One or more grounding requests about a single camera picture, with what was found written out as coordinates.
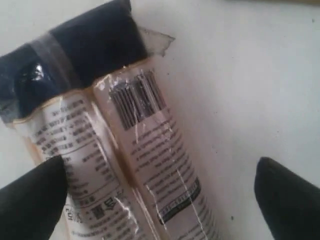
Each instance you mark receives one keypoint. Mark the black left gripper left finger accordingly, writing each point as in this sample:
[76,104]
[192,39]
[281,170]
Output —
[32,205]

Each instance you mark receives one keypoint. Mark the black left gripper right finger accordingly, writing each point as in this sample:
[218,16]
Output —
[290,205]

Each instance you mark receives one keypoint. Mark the noodle pack black ends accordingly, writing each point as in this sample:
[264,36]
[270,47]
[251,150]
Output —
[87,91]

